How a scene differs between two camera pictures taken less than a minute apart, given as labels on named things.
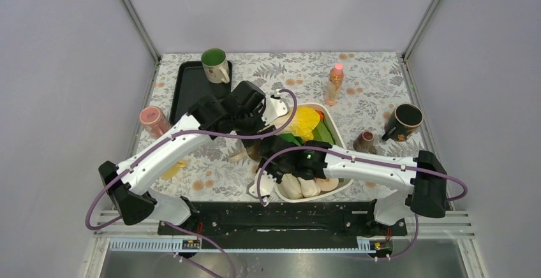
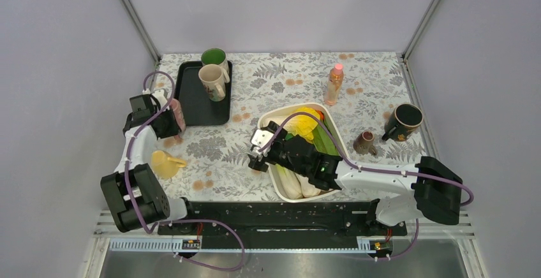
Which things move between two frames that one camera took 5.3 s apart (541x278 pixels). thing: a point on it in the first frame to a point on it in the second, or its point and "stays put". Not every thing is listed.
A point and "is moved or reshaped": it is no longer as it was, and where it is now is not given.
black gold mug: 402,122 stays put
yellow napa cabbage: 302,122 stays put
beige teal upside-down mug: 252,155 to 212,78
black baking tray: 188,84 stays put
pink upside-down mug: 154,120 is moved or reshaped
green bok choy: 309,187 stays put
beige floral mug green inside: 215,64 stays put
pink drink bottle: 335,83 stays put
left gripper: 260,127 to 173,128
